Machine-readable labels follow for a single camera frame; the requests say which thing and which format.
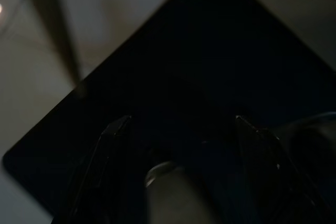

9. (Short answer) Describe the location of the smooth black floor mat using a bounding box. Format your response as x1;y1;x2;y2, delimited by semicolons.
1;0;336;224

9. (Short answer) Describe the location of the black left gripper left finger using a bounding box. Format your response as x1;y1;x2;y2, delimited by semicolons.
56;115;132;224

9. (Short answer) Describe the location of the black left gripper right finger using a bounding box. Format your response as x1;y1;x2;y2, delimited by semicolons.
235;115;326;224

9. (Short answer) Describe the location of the light wooden table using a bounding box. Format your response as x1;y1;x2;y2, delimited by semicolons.
18;0;86;96

